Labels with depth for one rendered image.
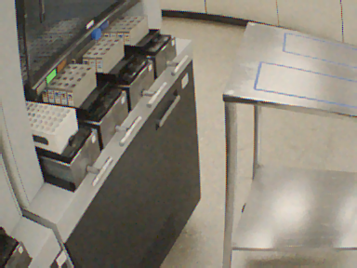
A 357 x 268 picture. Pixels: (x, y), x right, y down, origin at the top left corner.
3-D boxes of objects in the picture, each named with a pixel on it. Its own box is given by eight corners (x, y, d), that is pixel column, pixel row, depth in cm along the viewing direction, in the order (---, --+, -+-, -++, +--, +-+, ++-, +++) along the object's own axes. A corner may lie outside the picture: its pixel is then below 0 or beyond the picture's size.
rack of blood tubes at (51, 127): (-12, 135, 125) (-17, 116, 121) (4, 114, 132) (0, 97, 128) (60, 158, 115) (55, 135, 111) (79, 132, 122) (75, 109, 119)
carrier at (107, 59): (118, 55, 146) (116, 37, 143) (125, 55, 146) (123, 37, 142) (97, 76, 138) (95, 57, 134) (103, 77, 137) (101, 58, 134)
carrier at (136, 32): (142, 32, 157) (141, 16, 154) (149, 32, 157) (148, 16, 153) (124, 48, 149) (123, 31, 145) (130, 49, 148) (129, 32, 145)
